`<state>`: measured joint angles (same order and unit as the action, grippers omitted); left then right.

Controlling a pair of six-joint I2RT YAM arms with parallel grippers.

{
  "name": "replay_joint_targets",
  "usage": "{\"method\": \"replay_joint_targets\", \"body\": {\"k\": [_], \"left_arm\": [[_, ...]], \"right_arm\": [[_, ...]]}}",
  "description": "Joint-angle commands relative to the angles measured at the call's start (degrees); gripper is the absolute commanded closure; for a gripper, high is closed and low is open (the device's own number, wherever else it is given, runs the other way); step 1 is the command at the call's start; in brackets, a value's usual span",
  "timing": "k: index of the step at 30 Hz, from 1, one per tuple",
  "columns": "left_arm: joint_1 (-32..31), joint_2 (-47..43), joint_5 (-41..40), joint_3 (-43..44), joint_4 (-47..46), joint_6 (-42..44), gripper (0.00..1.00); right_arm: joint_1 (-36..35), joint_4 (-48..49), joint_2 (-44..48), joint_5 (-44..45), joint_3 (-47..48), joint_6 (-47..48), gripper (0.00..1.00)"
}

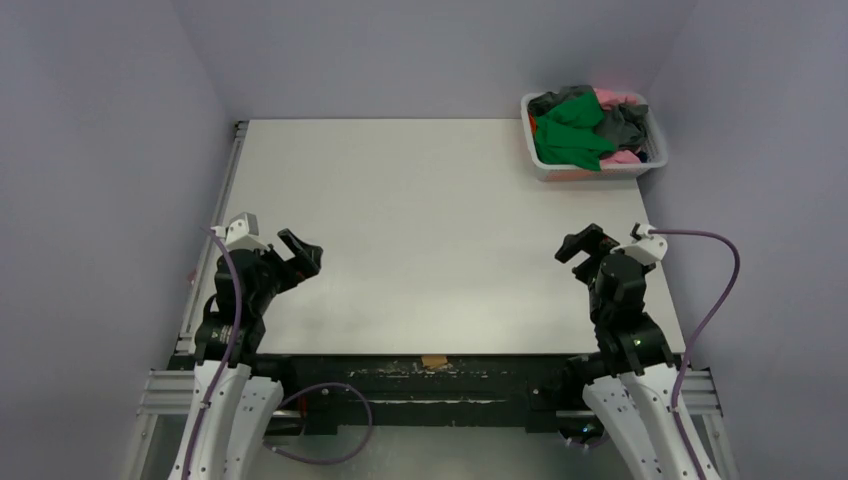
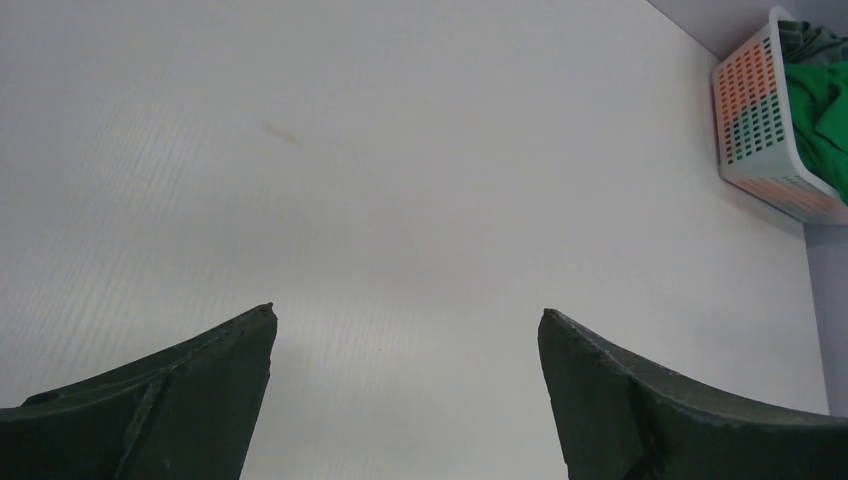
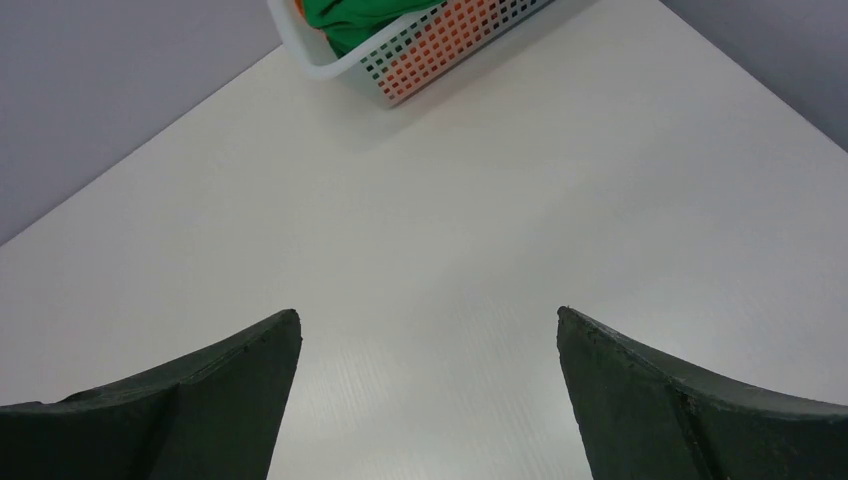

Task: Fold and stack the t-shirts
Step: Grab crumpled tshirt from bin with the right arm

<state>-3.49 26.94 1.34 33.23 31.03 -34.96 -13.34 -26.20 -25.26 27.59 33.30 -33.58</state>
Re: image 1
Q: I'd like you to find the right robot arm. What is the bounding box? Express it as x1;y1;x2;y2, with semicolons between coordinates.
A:
555;224;720;479

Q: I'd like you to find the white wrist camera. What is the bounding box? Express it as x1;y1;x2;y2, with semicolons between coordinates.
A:
224;212;269;252
612;223;668;266

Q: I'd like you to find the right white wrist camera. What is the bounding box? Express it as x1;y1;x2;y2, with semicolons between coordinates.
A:
612;223;668;266

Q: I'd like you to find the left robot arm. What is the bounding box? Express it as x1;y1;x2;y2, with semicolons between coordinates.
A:
170;226;324;479

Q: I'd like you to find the aluminium frame rail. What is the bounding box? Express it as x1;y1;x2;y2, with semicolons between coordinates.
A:
119;370;740;479

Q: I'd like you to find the pink t shirt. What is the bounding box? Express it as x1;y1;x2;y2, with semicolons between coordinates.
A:
594;89;649;167

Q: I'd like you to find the brown tape piece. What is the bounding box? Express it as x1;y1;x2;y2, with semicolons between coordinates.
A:
421;355;449;370

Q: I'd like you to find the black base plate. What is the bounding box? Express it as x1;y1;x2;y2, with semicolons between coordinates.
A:
165;354;684;437

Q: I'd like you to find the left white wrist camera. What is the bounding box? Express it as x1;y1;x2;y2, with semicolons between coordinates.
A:
224;212;269;252

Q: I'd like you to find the green t shirt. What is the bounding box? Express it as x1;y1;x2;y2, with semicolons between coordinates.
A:
532;90;618;171

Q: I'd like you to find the left side aluminium rail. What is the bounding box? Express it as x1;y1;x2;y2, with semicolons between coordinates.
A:
174;120;249;355

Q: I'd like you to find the white laundry basket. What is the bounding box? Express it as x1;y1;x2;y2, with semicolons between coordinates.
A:
519;92;669;182

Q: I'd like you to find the grey t shirt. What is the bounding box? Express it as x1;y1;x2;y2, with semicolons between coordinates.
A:
527;85;649;152

